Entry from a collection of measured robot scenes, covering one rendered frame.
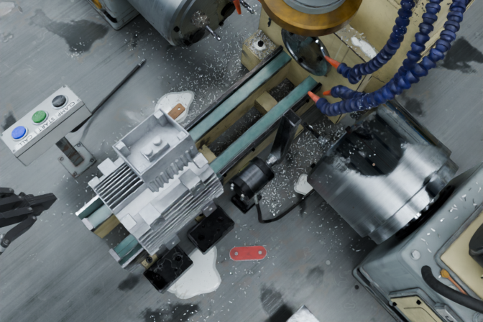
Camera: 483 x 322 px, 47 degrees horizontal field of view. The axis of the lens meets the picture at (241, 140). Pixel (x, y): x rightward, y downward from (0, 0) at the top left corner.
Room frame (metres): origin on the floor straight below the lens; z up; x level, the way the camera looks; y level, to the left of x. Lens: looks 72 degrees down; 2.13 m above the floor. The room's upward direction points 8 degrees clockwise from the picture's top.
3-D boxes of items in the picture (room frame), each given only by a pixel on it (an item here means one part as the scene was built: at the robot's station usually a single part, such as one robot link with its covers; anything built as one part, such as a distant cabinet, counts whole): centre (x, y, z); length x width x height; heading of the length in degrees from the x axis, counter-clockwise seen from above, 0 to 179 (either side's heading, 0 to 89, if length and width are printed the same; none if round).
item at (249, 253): (0.15, -0.05, 0.81); 0.09 x 0.03 x 0.02; 101
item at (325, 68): (0.60, -0.11, 1.02); 0.15 x 0.02 x 0.15; 51
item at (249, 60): (0.65, -0.01, 0.86); 0.07 x 0.06 x 0.12; 51
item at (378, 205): (0.32, -0.31, 1.04); 0.41 x 0.25 x 0.25; 51
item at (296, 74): (0.65, -0.15, 0.97); 0.30 x 0.11 x 0.34; 51
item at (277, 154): (0.34, -0.08, 1.12); 0.04 x 0.03 x 0.26; 141
